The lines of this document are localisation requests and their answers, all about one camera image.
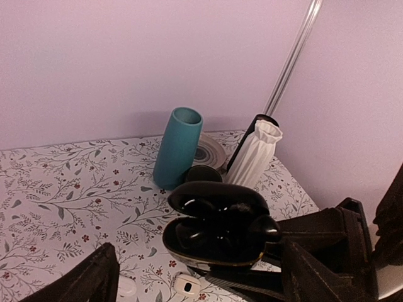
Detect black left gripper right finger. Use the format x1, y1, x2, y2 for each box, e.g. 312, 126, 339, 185
281, 241, 377, 301

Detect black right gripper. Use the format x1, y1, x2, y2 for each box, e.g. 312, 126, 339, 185
267, 168, 402, 282

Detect black earbud charging case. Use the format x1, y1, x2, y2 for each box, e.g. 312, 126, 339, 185
162, 181, 282, 269

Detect aluminium frame post right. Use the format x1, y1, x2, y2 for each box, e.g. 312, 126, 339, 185
264, 0, 324, 116

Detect white ribbed vase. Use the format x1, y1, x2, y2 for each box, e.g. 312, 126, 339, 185
225, 120, 283, 188

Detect dark grey mug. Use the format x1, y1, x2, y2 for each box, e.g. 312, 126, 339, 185
184, 165, 223, 182

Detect floral patterned table mat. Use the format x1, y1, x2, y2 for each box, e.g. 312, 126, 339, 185
0, 129, 321, 302

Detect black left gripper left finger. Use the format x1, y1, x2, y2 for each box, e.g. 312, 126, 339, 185
23, 243, 120, 302

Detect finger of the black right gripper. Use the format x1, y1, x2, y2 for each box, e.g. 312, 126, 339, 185
205, 270, 286, 302

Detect cream case with black oval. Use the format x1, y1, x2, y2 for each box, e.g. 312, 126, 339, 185
173, 274, 202, 298

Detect teal tall vase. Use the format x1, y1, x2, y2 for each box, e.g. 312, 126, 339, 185
153, 107, 203, 191

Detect clear tape roll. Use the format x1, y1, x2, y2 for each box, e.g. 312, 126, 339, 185
193, 133, 227, 170

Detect white earbud charging case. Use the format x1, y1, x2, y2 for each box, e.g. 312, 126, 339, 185
117, 275, 137, 298

